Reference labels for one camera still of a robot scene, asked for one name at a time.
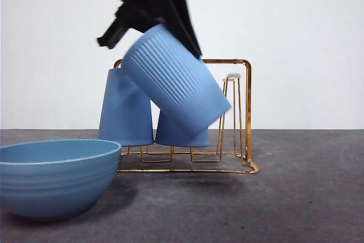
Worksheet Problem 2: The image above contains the blue ribbed plastic cup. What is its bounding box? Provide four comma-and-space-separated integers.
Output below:
98, 68, 154, 146
121, 23, 233, 136
153, 109, 210, 147

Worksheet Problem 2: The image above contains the blue ceramic bowl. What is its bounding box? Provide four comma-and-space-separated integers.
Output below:
0, 139, 122, 221

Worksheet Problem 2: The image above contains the gold wire cup rack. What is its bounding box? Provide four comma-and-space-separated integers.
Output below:
113, 58, 260, 174

